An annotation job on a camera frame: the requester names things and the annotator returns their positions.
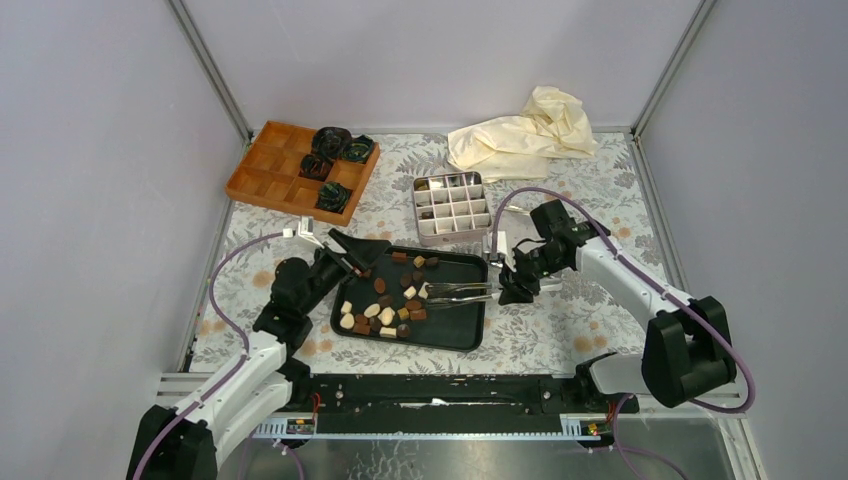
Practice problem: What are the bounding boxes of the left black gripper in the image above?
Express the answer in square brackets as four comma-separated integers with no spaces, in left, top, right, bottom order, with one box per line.
[300,230,392,317]

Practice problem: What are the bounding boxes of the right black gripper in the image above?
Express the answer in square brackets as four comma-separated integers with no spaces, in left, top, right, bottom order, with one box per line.
[497,245,566,307]

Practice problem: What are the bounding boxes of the black plastic tray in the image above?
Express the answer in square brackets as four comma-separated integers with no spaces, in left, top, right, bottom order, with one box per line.
[330,246,488,352]

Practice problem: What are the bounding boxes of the metal serving tongs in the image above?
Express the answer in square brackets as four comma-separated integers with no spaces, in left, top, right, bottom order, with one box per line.
[420,282,501,309]

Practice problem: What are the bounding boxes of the pink grid box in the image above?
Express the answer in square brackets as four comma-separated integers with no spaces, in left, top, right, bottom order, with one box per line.
[412,171,493,247]

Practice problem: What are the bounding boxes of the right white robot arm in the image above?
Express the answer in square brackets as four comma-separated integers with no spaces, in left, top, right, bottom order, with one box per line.
[499,201,738,412]

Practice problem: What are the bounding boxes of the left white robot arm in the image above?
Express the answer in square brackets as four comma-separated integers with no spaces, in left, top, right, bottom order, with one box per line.
[127,229,391,479]

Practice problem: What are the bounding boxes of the white oval chocolate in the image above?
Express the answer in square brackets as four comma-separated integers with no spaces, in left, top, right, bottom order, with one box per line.
[363,303,382,318]

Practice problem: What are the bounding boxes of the dark paper cup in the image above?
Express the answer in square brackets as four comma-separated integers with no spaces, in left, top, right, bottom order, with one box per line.
[311,126,353,160]
[315,182,352,213]
[299,154,335,182]
[340,135,376,164]

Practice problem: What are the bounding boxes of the silver metal tray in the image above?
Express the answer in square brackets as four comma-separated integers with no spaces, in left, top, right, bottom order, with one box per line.
[481,203,543,264]

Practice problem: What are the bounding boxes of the floral table mat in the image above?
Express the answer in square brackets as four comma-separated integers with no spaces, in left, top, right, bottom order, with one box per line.
[189,132,664,374]

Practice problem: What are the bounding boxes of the orange compartment box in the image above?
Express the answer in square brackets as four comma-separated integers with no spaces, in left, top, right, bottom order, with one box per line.
[225,121,380,226]

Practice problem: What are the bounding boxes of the cream cloth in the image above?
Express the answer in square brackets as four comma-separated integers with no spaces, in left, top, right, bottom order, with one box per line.
[448,86,598,183]

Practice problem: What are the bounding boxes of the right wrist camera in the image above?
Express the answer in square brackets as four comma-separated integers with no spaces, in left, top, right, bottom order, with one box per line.
[484,230,514,269]

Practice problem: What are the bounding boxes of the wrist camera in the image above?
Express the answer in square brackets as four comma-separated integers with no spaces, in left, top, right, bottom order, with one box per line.
[282,216,324,250]
[484,230,514,269]

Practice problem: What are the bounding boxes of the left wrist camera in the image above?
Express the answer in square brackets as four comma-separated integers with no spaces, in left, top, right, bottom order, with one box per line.
[282,216,324,250]

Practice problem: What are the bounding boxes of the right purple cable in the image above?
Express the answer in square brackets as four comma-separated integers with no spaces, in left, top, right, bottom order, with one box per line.
[488,186,758,480]

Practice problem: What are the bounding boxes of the purple cable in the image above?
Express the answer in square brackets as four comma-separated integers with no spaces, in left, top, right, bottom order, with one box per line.
[132,231,293,480]
[488,186,758,480]

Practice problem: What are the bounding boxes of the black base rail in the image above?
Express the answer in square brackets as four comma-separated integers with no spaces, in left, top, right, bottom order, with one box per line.
[283,374,639,436]

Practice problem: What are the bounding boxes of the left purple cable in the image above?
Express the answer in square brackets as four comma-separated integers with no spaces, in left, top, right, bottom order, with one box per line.
[132,231,293,480]

